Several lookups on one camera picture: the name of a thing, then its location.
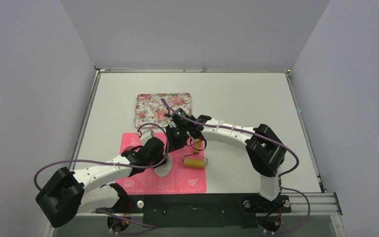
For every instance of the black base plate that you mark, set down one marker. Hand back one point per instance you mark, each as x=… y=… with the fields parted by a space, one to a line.
x=200 y=210

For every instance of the pink silicone baking mat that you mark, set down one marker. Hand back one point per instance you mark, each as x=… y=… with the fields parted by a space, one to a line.
x=179 y=180

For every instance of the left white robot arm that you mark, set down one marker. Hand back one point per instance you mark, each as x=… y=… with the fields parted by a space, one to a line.
x=70 y=192

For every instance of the floral tray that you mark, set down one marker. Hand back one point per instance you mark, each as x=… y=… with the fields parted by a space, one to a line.
x=150 y=109

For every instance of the white dough piece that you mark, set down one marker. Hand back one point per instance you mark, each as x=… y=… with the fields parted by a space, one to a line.
x=164 y=169

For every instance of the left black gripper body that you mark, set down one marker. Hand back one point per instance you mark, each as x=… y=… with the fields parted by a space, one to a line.
x=155 y=160

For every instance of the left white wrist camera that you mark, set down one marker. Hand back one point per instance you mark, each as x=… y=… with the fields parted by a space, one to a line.
x=147 y=133

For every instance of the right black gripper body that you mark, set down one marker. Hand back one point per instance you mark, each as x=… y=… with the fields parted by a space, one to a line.
x=177 y=138

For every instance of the wooden dough roller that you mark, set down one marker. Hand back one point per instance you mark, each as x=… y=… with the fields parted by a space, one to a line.
x=196 y=159

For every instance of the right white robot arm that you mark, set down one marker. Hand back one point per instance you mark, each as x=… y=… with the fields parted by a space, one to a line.
x=261 y=144

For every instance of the aluminium front rail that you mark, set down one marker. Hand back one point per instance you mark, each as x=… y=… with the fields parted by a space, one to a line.
x=297 y=204

